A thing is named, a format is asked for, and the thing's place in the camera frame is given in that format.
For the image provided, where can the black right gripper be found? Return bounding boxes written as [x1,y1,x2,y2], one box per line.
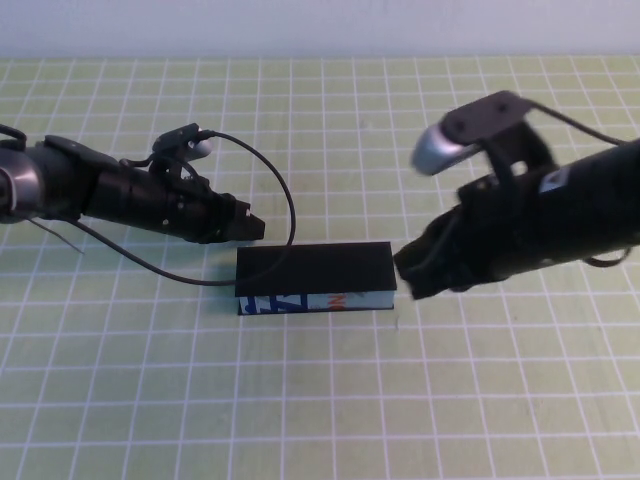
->
[393,173,549,302]

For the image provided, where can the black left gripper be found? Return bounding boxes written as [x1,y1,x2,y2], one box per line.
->
[144,167,267,246]

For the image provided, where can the black printed glasses case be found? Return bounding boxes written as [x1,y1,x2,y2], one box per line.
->
[233,241,400,317]

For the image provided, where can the long black camera cable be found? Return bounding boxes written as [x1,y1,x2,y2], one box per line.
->
[74,129,298,286]

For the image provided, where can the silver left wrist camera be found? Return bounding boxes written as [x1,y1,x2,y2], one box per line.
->
[152,124,217,164]

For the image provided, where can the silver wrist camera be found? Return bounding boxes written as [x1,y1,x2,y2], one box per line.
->
[152,124,217,164]
[409,90,559,181]

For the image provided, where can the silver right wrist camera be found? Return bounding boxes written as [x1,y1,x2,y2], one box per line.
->
[409,90,559,181]

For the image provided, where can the thin grey wire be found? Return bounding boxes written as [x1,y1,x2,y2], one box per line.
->
[29,215,85,255]

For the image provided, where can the short black camera cable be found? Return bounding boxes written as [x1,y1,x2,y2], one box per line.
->
[524,101,629,149]

